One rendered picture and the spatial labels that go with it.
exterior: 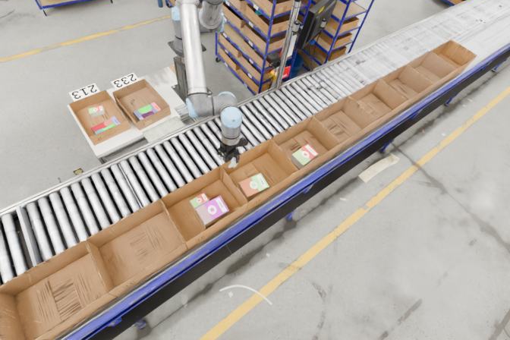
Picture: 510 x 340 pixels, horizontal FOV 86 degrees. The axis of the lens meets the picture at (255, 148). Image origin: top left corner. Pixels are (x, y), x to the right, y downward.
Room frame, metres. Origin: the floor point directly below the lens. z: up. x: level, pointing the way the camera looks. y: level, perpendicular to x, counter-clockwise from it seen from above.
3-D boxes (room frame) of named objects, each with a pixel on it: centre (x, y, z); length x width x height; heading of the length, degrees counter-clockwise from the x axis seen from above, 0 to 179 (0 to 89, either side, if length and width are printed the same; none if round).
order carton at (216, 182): (0.59, 0.22, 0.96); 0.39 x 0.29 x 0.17; 135
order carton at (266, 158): (0.87, -0.06, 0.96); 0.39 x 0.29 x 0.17; 135
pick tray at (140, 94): (1.39, 0.96, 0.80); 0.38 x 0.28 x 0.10; 51
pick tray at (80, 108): (1.18, 1.20, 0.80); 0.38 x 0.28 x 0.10; 49
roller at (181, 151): (0.99, 0.46, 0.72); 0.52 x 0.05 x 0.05; 45
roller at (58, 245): (0.34, 1.10, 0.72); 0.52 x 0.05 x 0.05; 45
